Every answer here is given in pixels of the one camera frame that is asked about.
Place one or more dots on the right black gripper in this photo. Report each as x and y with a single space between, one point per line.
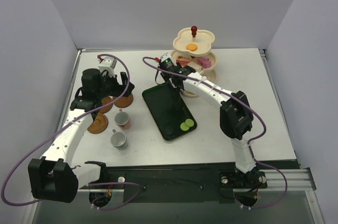
172 85

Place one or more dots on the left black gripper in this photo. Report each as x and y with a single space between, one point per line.
122 84

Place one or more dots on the metal tongs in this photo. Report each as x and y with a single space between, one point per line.
176 100

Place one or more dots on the pink strawberry cake slice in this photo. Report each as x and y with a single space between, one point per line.
183 61

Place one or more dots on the pink block cake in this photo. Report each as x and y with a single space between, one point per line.
204 62

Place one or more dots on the dark chocolate macaron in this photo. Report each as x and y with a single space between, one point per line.
169 130

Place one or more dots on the white block cake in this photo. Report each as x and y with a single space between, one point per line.
195 66

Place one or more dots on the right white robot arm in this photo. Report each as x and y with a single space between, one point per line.
235 118

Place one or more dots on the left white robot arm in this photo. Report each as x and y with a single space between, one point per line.
51 176

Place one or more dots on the brown coaster back right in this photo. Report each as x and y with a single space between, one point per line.
123 102

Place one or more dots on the brown coaster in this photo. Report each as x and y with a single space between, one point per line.
123 102
106 108
99 124

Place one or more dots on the brown coaster back left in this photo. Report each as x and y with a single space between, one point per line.
106 108

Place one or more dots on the dark green serving tray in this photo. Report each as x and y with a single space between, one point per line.
159 102

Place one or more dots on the cream three-tier dessert stand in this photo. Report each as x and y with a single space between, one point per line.
204 40

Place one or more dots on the pink mug left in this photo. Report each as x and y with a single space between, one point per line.
122 120

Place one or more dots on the orange macaron on stand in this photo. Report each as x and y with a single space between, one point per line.
192 47

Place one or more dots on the green macaron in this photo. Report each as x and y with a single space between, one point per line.
184 127
189 123

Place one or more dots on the brown coaster front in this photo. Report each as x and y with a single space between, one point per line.
99 124

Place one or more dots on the grey mug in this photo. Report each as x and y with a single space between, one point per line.
118 140

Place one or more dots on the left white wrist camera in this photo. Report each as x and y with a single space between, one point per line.
107 66

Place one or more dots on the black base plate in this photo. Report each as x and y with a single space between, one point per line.
186 183

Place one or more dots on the aluminium rail frame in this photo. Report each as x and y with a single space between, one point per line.
286 79

